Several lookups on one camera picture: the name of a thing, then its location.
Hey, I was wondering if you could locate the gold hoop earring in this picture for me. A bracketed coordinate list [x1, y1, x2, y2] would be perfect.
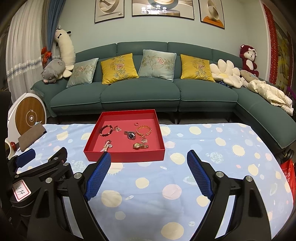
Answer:
[100, 140, 112, 152]

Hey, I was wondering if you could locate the silver blue-dial watch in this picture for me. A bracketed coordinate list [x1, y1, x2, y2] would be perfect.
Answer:
[124, 131, 136, 140]

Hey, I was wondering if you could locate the red jewelry tray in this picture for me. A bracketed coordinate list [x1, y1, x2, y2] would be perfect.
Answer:
[84, 109, 165, 163]

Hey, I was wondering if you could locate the brown cloth pouch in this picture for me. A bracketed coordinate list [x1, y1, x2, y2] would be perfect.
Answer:
[18, 123, 47, 152]

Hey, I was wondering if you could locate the round wooden exercise machine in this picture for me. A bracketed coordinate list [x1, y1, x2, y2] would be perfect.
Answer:
[7, 93, 47, 143]

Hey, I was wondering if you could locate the silver pendant charm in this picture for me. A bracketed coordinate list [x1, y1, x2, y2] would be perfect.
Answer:
[113, 126, 122, 132]

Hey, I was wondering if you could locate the red plastic bag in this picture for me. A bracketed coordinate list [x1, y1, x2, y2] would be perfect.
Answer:
[280, 159, 296, 200]

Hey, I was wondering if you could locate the blue patterned tablecloth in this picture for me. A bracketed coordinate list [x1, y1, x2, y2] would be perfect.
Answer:
[14, 122, 295, 241]

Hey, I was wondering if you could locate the gold wristwatch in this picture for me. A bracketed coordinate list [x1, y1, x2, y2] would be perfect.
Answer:
[133, 143, 149, 150]

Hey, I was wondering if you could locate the grey pig plush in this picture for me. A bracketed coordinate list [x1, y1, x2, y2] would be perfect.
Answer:
[41, 59, 66, 84]

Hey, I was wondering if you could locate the silver triangle pendant earring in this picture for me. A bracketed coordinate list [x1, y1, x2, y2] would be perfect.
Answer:
[141, 136, 147, 144]

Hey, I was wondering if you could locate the left pale blue cushion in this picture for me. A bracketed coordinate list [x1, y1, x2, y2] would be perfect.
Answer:
[66, 58, 99, 88]

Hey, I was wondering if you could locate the pale blue cushion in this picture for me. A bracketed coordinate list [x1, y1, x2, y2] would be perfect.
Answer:
[66, 58, 99, 88]
[138, 49, 177, 81]

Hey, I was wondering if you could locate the red curtain tassel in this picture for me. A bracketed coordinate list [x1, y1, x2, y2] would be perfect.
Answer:
[41, 47, 52, 67]

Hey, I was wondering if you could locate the left yellow embroidered cushion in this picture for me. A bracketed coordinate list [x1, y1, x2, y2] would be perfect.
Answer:
[101, 53, 139, 85]

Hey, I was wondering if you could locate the yellow embroidered cushion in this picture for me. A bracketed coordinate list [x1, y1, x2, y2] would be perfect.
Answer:
[180, 54, 215, 82]
[101, 53, 139, 85]

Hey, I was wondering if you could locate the white cow plush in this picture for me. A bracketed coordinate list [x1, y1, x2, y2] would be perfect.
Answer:
[54, 28, 76, 78]

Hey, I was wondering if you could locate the cream puffy blanket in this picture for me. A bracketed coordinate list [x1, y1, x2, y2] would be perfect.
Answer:
[243, 79, 293, 116]

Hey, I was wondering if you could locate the white sheer curtain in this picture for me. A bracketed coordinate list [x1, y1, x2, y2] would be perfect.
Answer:
[6, 0, 44, 102]

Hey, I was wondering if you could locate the centre pale blue cushion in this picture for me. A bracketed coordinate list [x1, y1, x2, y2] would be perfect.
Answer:
[138, 49, 177, 81]

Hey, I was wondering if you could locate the beige small plush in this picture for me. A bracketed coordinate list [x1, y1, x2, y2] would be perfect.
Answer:
[240, 70, 259, 83]

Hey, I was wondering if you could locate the white flower cushion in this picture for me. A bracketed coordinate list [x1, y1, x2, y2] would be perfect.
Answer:
[210, 59, 244, 89]

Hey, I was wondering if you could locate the teal sectional sofa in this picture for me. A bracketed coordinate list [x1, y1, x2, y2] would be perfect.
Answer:
[32, 41, 295, 152]

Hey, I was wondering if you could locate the right yellow embroidered cushion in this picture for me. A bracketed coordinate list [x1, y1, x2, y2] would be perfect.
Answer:
[180, 54, 215, 82]

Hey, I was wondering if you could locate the blue curtain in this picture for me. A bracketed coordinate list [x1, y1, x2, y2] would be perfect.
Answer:
[44, 0, 66, 51]

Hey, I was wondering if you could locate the left framed picture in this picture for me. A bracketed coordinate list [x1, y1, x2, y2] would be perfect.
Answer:
[94, 0, 125, 23]

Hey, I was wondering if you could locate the framed picture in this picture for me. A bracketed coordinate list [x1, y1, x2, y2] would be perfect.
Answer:
[198, 0, 225, 29]
[132, 0, 195, 20]
[94, 0, 125, 23]

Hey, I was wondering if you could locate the red monkey plush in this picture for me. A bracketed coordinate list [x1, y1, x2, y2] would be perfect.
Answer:
[239, 45, 259, 77]

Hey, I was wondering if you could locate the centre framed picture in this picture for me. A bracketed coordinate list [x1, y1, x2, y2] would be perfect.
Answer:
[132, 0, 195, 20]

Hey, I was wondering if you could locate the right framed picture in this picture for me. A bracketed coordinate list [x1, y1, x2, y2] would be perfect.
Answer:
[198, 0, 225, 29]

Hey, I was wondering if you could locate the dark bead bracelet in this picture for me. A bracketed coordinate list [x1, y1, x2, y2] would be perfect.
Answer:
[99, 124, 114, 137]

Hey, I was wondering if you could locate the red wall hanging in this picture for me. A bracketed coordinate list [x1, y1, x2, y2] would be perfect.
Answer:
[261, 1, 294, 94]

